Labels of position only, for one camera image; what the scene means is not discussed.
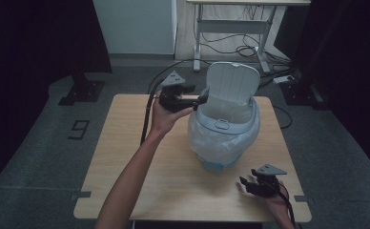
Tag long black floor cable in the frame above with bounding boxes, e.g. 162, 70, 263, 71
147, 58, 298, 95

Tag dark curtain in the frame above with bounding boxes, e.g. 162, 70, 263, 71
0, 0, 113, 195
273, 0, 370, 184

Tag tangled black cables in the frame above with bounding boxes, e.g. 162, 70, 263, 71
200, 6, 292, 65

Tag white desk frame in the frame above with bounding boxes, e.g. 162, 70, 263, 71
186, 0, 311, 74

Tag looped black cable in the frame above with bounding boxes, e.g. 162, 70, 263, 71
272, 105, 293, 130

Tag right hand-held gripper black cable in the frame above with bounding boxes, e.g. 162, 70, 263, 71
268, 181, 299, 229

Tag black stand base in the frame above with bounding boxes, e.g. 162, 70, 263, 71
58, 72, 106, 107
279, 80, 330, 111

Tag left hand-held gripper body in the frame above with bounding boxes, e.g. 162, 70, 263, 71
158, 70, 189, 113

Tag white power strip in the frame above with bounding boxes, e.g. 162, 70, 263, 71
272, 74, 296, 85

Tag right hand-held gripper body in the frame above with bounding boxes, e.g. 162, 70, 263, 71
251, 163, 288, 198

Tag hand-held gripper black cable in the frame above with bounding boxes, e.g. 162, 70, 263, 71
268, 181, 299, 229
139, 79, 162, 147

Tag pale grey partition panel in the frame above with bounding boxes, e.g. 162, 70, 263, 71
92, 0, 178, 55

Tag blue-grey lidded trash bin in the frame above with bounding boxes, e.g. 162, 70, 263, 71
187, 61, 261, 174

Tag clear plastic bin liner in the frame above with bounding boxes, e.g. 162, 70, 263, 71
187, 94, 261, 167

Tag left hand-held gripper black cable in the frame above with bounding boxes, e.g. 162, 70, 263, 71
139, 79, 162, 147

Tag person's left hand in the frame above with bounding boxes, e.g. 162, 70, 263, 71
149, 96, 195, 138

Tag person's right hand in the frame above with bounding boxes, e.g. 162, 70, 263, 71
263, 181, 291, 218

